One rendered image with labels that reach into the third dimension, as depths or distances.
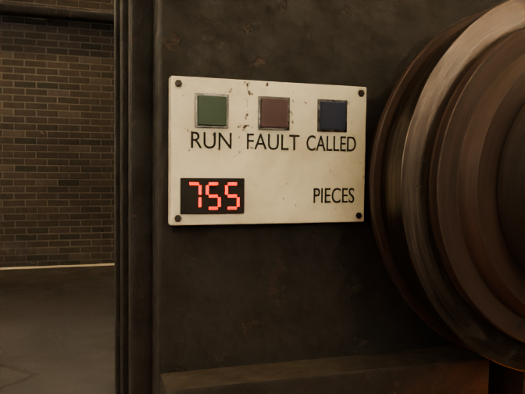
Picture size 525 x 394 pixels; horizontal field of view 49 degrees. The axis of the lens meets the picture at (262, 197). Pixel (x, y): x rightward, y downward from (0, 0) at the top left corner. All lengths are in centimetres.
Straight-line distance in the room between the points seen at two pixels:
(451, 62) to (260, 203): 28
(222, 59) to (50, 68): 604
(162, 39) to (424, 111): 32
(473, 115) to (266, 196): 26
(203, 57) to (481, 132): 34
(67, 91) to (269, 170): 603
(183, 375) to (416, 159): 38
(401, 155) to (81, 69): 619
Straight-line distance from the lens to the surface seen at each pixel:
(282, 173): 73
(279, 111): 73
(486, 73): 70
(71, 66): 674
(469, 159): 66
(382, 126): 71
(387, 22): 84
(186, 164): 70
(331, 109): 75
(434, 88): 68
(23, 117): 671
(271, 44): 76
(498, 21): 74
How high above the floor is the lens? 113
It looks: 3 degrees down
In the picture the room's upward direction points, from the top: 1 degrees clockwise
